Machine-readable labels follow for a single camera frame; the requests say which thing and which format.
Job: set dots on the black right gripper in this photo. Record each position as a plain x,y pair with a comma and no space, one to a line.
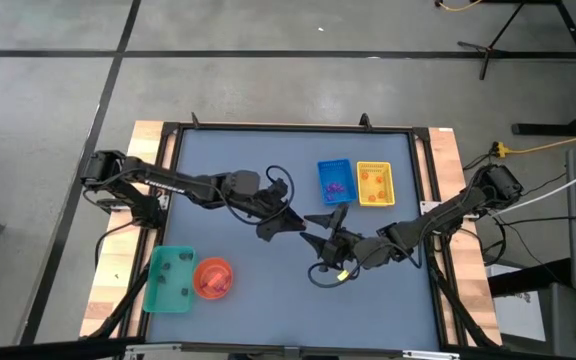
368,252

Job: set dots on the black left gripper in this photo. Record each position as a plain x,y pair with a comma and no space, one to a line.
253,192

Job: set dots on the orange translucent plastic pumpkin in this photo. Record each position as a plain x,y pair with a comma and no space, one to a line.
372,198
379,179

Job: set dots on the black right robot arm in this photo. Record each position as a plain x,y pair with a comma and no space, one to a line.
448,212

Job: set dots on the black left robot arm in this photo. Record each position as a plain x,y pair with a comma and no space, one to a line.
168,180

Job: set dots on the blue plastic basket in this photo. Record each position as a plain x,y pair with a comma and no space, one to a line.
325,170

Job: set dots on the yellow plastic basket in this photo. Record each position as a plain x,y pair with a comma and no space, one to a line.
388,170

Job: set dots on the orange plastic bowl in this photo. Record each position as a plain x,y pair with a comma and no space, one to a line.
203,295

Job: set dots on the metal mounting plate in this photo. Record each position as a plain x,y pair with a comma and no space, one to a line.
430,207
163,202

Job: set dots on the black table clamp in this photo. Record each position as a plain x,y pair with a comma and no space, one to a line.
195,120
365,121

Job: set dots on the teal plastic tray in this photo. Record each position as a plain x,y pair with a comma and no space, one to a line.
158,300

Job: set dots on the black diagonal brace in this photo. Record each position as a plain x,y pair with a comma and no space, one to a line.
123,300
460,305

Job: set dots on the wooden side board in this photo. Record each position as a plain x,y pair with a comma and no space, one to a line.
113,280
468,300

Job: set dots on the yellow power plug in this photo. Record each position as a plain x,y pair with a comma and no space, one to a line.
501,149

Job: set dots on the white box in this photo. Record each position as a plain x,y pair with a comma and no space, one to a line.
518,315

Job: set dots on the black desk leg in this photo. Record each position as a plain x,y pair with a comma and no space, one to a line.
543,129

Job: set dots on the black light stand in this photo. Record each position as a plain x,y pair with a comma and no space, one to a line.
489,49

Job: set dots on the dark side cabinet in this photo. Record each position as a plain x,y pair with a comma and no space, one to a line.
563,320

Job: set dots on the black rig beam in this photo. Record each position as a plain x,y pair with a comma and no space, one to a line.
43,348

